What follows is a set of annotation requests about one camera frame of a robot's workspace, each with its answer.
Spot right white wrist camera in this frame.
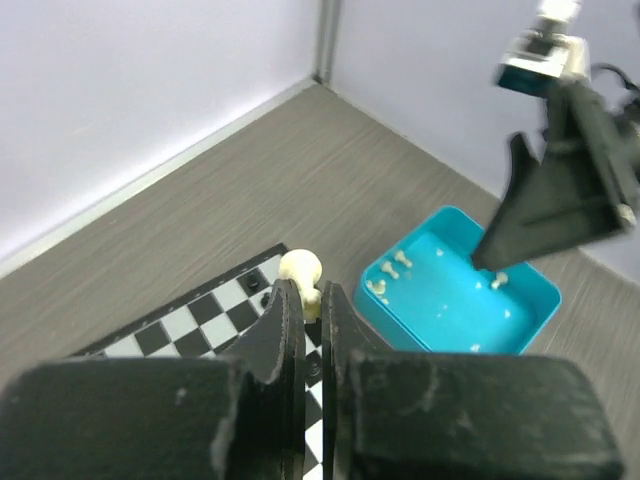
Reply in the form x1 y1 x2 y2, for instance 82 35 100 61
495 0 590 98

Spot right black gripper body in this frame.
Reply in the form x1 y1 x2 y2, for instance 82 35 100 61
542 80 639 235

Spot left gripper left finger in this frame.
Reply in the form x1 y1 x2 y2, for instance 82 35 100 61
1 280 305 479

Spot white chess piece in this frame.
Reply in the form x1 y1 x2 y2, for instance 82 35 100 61
380 261 400 280
278 249 322 324
366 279 386 297
394 250 413 268
490 272 509 290

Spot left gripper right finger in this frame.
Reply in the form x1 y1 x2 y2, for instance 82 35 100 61
321 282 623 479

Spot white chess piece in tray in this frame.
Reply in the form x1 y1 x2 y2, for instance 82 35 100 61
366 279 386 297
380 261 400 280
490 272 509 290
394 250 413 268

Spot blue plastic tray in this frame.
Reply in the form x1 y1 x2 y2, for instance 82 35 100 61
353 206 562 355

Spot black white chess board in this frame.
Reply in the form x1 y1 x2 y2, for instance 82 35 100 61
76 243 323 480

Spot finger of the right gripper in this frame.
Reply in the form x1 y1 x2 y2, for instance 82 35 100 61
471 132 630 272

